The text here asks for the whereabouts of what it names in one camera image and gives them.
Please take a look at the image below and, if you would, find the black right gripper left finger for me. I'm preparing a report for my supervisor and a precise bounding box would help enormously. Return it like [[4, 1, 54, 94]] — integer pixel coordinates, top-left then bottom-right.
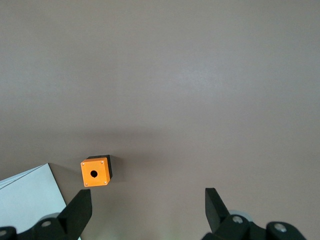
[[0, 189, 93, 240]]

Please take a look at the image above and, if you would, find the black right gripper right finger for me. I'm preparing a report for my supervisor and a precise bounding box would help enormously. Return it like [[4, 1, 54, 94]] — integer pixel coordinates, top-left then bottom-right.
[[201, 187, 311, 240]]

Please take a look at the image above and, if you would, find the white drawer cabinet shell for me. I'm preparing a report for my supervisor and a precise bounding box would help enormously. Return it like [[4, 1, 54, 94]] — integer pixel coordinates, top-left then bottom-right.
[[0, 162, 82, 240]]

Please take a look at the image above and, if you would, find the orange push-button enclosure box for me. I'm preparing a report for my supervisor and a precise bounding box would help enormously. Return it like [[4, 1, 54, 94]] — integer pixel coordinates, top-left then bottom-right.
[[80, 154, 113, 188]]

